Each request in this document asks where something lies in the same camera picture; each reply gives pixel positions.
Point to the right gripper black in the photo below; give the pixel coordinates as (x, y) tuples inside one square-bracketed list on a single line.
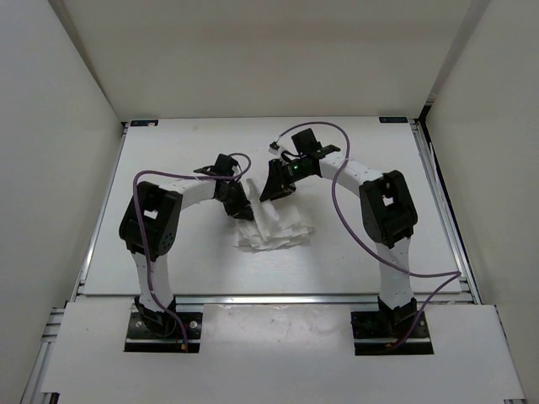
[(277, 183)]

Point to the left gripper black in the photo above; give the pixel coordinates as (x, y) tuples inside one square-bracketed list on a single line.
[(241, 209)]

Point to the white pleated skirt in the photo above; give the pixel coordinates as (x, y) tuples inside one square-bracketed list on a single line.
[(282, 223)]

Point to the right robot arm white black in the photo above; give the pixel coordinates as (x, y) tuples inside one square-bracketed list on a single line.
[(387, 211)]

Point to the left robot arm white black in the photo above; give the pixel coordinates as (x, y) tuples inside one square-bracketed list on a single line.
[(150, 225)]

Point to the right blue corner label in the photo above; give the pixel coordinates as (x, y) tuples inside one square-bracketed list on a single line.
[(392, 120)]

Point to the blue corner label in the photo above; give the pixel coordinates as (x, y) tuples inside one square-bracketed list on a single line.
[(392, 120), (144, 123)]

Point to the left blue corner label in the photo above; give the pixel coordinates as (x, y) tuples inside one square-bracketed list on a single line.
[(144, 123)]

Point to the white front cover board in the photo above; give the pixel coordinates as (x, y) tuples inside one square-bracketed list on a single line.
[(286, 354)]

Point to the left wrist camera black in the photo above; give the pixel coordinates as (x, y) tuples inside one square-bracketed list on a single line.
[(224, 166)]

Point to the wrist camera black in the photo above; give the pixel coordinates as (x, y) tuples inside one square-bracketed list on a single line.
[(306, 145), (224, 166)]

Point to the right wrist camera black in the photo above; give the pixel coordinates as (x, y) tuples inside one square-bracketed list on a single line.
[(306, 145)]

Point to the front aluminium rail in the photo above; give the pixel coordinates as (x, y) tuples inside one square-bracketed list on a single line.
[(286, 299)]

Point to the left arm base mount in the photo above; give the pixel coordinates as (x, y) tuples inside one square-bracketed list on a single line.
[(144, 336)]

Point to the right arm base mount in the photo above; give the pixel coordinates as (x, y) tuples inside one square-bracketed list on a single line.
[(399, 331)]

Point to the left aluminium frame rail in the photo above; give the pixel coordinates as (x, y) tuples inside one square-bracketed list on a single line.
[(33, 392)]

